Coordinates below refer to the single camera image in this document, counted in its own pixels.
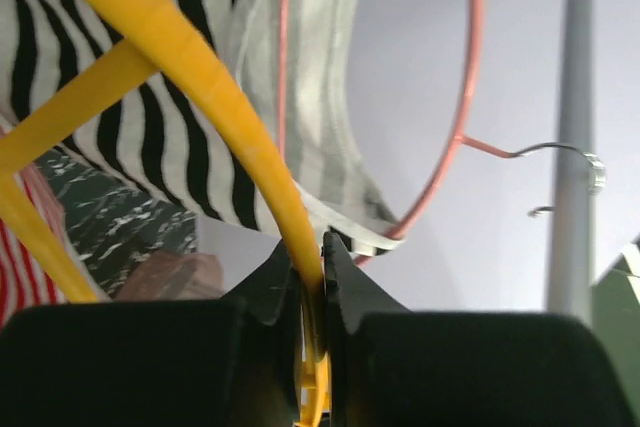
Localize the pink plastic hanger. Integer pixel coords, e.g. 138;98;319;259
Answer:
277;0;581;268

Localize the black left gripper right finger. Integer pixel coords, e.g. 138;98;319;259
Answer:
323;233;635;426

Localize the white foam box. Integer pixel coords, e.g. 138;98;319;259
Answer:
593;239;639;383

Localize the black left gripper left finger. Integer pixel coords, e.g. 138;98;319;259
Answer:
1;245;300;426

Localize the grey clothes rack pole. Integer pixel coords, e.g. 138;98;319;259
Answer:
546;0;595;325

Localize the yellow plastic hanger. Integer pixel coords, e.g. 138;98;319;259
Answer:
1;0;330;426

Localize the red white striped tank top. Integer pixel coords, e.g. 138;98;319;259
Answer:
1;163;67;327

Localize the black marble pattern mat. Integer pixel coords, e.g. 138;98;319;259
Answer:
36;150;196;296

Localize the black white striped tank top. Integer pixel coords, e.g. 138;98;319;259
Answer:
1;0;402;256

